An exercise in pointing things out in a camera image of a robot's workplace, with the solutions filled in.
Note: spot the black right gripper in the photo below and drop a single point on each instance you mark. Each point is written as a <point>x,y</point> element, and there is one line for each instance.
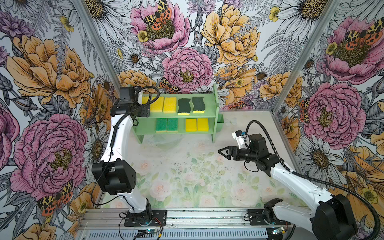
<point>231,148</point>

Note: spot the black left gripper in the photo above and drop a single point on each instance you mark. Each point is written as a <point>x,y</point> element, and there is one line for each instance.
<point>145,112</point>

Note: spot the large yellow sponge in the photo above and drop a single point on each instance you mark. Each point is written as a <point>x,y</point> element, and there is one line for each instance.
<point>157,106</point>
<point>145,100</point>
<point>170,105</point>

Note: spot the light green scrub sponge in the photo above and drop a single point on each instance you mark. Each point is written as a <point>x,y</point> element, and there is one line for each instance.
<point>172,125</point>

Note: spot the small yellow sponge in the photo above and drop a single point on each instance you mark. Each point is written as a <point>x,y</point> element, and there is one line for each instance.
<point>191,125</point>

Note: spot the dark green scrub sponge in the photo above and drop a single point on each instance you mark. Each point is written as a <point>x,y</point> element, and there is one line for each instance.
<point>198,105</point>

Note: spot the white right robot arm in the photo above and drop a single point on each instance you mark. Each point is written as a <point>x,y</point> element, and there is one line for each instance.
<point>327,216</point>

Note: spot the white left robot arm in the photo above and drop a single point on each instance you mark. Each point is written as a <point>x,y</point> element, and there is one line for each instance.
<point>113,173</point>

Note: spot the green metal shelf unit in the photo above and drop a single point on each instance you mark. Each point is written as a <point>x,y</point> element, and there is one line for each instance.
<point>146,126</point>

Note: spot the green circuit board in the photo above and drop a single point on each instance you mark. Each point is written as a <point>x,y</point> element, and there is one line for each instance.
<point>147,232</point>

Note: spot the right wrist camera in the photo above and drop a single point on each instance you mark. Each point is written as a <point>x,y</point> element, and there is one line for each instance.
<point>241,139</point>

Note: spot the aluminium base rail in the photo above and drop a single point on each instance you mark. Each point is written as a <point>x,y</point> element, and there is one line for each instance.
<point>183,224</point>

